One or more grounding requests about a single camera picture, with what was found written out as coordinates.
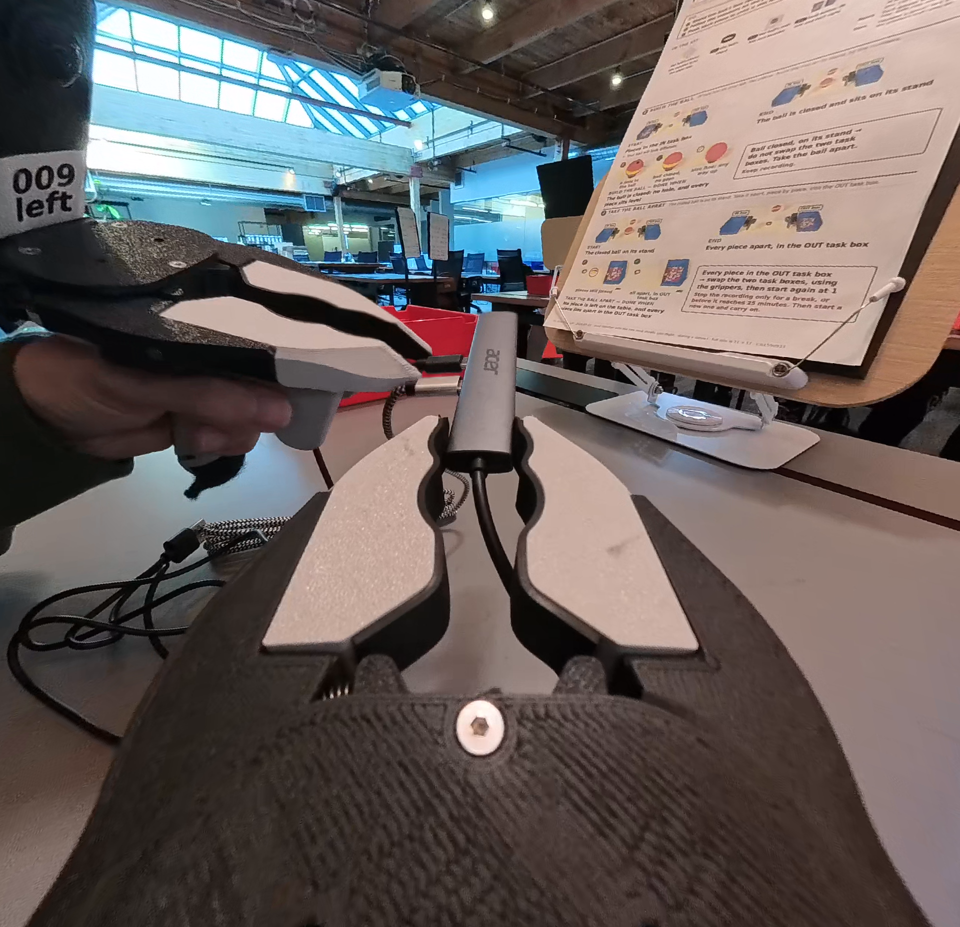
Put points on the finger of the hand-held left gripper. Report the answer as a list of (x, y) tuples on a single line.
[(307, 286), (300, 342)]

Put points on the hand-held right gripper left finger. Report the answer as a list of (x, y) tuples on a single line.
[(360, 537)]

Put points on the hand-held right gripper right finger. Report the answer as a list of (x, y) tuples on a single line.
[(592, 544)]

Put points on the grey usb hub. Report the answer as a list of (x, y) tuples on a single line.
[(484, 387)]

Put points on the person's left forearm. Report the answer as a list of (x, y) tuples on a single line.
[(30, 477)]

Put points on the person's left hand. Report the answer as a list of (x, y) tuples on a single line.
[(150, 409)]

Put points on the white standing board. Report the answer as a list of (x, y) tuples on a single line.
[(409, 233), (438, 235)]

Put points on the red plastic bin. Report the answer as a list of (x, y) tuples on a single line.
[(427, 327)]

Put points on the black office chair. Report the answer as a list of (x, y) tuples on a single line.
[(514, 267)]

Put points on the white ceiling projector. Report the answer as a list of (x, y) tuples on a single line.
[(386, 85)]

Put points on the black monitor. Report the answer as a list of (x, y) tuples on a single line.
[(566, 186)]

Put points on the instruction sheet on stand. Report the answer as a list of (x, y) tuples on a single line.
[(900, 372)]

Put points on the printed instruction sheet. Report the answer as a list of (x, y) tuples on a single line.
[(750, 192)]

